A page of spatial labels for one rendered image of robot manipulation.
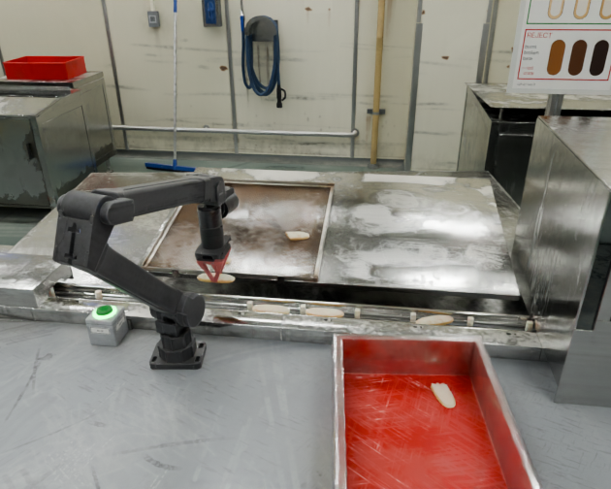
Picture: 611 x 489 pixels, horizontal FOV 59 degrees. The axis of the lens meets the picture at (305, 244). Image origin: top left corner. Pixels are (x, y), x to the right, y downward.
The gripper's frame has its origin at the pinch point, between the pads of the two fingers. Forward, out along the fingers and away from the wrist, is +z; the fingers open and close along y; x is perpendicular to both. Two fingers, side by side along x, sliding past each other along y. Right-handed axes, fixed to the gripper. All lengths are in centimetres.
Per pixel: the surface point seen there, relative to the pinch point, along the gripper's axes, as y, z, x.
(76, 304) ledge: -7.4, 7.4, 36.7
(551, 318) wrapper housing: -9, -1, -80
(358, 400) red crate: -27.7, 11.0, -38.9
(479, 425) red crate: -31, 11, -63
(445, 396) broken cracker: -25, 10, -57
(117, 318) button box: -15.0, 4.9, 20.8
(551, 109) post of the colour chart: 74, -26, -93
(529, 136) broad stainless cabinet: 166, 11, -111
